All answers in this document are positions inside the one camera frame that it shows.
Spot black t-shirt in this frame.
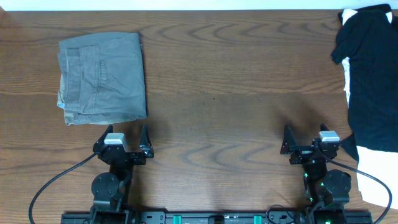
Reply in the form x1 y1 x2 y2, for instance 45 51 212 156
331 4 397 160

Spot white garment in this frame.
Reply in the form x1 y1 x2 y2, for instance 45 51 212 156
341 9 397 207

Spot small black cable loop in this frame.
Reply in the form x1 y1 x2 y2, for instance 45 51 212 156
266 204 295 224

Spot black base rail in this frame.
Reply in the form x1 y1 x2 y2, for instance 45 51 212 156
60 211 373 224

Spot folded grey khaki pants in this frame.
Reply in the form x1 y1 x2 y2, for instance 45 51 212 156
57 32 147 125

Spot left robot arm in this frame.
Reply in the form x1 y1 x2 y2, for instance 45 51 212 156
89 125 154 224

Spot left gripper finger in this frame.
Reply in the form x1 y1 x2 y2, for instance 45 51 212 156
95 124 113 149
139 124 154 158

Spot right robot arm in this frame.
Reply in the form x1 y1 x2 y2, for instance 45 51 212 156
280 124 351 223

